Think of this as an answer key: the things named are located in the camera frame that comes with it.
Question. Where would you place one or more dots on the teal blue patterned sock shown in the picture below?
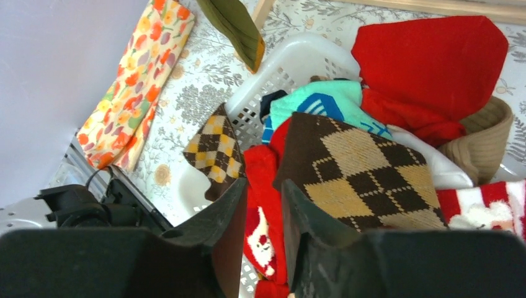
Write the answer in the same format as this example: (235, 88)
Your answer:
(339, 99)

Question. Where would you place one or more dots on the white laundry basket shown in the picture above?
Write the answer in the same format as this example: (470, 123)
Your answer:
(288, 66)

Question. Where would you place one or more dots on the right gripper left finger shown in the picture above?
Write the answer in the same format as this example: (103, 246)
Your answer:
(201, 257)

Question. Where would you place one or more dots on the wooden drying rack frame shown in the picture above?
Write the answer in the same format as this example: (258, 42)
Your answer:
(411, 6)

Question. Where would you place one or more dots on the orange leaf patterned cloth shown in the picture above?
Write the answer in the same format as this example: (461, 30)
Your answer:
(116, 131)

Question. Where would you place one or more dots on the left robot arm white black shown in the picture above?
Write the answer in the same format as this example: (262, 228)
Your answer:
(75, 206)

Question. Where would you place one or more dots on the floral grey table mat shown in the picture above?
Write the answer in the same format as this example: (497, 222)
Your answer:
(208, 73)

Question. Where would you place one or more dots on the red sock behind basket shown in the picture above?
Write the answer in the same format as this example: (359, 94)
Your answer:
(426, 75)

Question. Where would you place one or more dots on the dark brown argyle sock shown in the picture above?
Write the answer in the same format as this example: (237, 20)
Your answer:
(364, 180)

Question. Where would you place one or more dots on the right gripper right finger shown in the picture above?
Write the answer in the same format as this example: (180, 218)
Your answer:
(326, 258)

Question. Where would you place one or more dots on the red white striped sock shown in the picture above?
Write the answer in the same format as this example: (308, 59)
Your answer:
(495, 206)

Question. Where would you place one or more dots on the red santa sock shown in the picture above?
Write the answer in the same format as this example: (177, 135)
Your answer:
(264, 241)

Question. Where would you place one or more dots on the beige ribbed sock in basket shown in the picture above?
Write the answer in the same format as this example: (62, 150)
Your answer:
(479, 153)

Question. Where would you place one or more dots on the olive striped long sock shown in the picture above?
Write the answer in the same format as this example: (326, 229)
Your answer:
(231, 18)

